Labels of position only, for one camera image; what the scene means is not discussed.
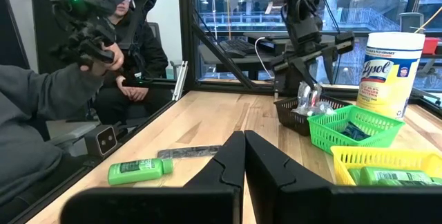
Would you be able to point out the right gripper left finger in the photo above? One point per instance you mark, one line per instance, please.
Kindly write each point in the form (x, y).
(155, 205)

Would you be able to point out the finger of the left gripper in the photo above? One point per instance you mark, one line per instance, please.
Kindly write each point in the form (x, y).
(329, 66)
(305, 75)

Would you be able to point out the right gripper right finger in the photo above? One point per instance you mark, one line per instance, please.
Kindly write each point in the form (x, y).
(310, 206)

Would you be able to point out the green travel shampoo bottle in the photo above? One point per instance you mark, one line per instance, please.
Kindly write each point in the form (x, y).
(354, 176)
(393, 175)
(414, 182)
(138, 170)

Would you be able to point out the black comb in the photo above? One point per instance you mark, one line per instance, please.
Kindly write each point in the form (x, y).
(188, 151)

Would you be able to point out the blue disposable razor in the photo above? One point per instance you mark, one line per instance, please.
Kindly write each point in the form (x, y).
(357, 134)
(348, 129)
(365, 136)

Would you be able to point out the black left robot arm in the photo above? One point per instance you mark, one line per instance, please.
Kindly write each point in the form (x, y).
(304, 9)

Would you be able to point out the black plastic basket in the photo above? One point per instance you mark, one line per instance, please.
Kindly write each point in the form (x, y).
(293, 117)

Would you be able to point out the green plastic basket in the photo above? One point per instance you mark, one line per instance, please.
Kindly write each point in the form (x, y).
(331, 130)

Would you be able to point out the Lysol wipes canister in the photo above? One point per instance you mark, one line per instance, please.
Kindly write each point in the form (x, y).
(390, 75)

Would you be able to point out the black keyboard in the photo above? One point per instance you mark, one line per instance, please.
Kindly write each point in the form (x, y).
(238, 45)

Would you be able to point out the yellow plastic basket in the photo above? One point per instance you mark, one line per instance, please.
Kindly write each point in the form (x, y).
(380, 156)

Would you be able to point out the grey box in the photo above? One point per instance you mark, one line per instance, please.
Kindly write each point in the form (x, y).
(411, 21)

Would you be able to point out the dark side desk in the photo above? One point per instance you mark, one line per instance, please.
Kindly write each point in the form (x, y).
(214, 56)

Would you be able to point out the red container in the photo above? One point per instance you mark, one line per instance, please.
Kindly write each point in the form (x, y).
(431, 46)

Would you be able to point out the person's hand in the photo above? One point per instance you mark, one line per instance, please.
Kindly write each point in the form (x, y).
(131, 91)
(107, 61)

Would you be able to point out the grey office chair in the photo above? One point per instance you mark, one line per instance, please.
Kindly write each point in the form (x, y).
(155, 32)

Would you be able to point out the person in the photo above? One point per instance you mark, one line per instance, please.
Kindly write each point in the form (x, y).
(34, 96)
(145, 47)

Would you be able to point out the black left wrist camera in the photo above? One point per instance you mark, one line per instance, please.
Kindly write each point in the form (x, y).
(305, 32)

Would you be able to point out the black table-level camera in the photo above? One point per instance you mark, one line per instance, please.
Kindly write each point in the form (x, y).
(103, 140)

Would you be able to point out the silver table bracket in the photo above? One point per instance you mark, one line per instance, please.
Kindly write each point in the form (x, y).
(180, 80)

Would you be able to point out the black window frame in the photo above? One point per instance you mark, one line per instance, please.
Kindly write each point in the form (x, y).
(186, 27)

